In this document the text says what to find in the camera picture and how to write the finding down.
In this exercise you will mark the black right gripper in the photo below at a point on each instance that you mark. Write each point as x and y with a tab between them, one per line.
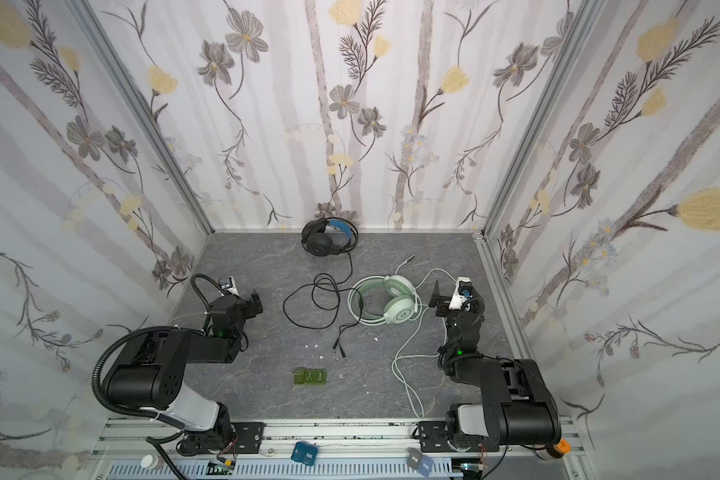
446	305

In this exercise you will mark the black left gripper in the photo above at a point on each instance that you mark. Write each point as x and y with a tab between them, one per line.
250	303

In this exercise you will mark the black blue headphones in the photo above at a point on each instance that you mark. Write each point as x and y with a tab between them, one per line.
329	236

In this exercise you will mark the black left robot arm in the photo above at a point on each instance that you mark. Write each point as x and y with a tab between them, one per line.
142	373

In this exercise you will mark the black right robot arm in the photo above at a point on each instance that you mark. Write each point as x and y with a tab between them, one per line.
515	405

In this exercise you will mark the mint green headphones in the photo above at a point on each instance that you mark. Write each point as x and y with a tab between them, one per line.
404	303

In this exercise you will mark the green plastic block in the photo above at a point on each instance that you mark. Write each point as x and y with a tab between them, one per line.
305	376

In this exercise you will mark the grey blue tag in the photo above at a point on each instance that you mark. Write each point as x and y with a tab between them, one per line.
419	462

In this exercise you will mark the small circuit board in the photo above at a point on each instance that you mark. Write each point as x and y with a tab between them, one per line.
220	467

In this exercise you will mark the blue square tag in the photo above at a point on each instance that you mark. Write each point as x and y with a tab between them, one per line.
304	453

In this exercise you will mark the orange emergency button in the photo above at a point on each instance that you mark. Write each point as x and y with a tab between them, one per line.
555	451

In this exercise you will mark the white round cap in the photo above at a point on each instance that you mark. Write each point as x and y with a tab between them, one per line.
151	462

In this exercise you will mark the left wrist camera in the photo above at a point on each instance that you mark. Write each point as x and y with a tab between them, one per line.
228	285

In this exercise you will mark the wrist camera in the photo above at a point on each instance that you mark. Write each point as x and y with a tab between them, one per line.
228	285
463	293

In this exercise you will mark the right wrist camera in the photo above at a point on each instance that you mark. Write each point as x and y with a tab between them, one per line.
463	293

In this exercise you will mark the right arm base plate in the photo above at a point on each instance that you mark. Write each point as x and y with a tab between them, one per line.
433	437

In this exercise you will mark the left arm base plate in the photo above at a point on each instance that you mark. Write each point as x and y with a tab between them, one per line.
248	437

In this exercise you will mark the white cable duct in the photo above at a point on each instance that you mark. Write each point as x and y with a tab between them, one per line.
362	468

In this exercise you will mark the aluminium frame rail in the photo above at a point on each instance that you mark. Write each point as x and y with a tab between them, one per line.
124	439

